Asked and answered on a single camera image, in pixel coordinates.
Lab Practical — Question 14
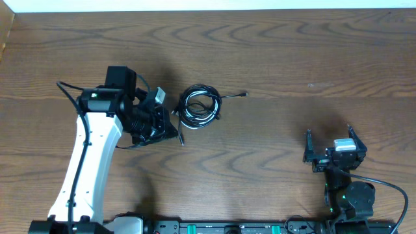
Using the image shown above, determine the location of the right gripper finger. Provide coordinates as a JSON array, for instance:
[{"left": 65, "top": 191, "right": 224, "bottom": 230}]
[
  {"left": 348, "top": 125, "right": 365, "bottom": 151},
  {"left": 303, "top": 129, "right": 314, "bottom": 163}
]

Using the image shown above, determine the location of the white usb cable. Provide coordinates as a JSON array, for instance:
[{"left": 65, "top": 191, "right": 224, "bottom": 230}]
[{"left": 183, "top": 90, "right": 219, "bottom": 130}]

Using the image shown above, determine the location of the black usb cable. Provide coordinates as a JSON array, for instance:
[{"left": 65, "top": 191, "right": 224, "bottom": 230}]
[{"left": 171, "top": 84, "right": 249, "bottom": 147}]

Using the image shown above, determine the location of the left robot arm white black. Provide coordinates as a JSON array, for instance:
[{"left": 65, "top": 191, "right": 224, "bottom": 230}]
[{"left": 29, "top": 66, "right": 178, "bottom": 233}]

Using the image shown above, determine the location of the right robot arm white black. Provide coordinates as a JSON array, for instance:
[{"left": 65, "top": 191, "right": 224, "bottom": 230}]
[{"left": 303, "top": 126, "right": 397, "bottom": 233}]

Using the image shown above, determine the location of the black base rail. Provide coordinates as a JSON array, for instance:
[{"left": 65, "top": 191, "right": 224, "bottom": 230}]
[{"left": 103, "top": 219, "right": 399, "bottom": 234}]

